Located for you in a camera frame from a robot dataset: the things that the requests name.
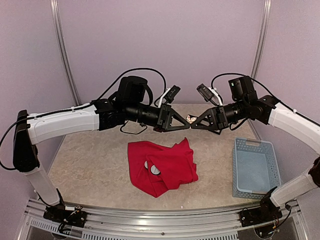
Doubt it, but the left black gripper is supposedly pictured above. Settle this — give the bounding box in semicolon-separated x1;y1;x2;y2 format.
126;102;191;133

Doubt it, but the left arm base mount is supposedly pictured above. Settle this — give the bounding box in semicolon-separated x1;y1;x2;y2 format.
43;203;88;228

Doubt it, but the right aluminium corner post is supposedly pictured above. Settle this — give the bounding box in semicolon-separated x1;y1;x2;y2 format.
250;0;272;78

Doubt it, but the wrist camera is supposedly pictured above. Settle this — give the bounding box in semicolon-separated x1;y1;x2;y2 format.
228;75;258;103
115;75;153;103

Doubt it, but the aluminium corner post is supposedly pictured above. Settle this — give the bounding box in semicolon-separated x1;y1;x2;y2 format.
49;0;82;106
250;0;272;78

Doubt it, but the left aluminium corner post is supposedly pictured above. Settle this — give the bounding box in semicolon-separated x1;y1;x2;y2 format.
49;0;82;106

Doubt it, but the aluminium front rail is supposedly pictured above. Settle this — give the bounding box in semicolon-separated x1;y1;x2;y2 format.
23;197;308;240

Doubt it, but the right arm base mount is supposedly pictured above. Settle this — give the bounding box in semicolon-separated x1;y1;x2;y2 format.
239;207;283;227

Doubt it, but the blue plastic basket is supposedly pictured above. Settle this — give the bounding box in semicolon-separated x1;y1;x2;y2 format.
232;137;282;200

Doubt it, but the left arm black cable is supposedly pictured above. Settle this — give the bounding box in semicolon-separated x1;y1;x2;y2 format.
0;68;168;171

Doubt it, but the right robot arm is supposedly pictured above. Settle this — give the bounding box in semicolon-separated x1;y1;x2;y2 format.
191;95;320;222

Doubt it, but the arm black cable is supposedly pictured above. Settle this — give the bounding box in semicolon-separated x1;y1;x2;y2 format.
211;72;320;131
0;68;168;171

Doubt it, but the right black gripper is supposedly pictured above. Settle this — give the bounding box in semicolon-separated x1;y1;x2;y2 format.
191;98;248;130

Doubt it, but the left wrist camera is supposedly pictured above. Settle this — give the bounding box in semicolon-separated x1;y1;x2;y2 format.
115;75;153;103

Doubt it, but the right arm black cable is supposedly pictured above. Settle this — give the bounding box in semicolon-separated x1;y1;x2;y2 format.
211;72;320;131

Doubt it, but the red t-shirt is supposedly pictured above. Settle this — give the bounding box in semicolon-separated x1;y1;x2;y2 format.
127;138;199;198

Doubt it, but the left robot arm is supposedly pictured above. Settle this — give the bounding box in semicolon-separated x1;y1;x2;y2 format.
13;99;190;223

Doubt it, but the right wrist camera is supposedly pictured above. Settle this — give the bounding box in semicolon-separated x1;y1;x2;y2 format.
228;75;258;103

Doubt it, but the silver white brooch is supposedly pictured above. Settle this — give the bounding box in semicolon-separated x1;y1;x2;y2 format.
186;115;198;124

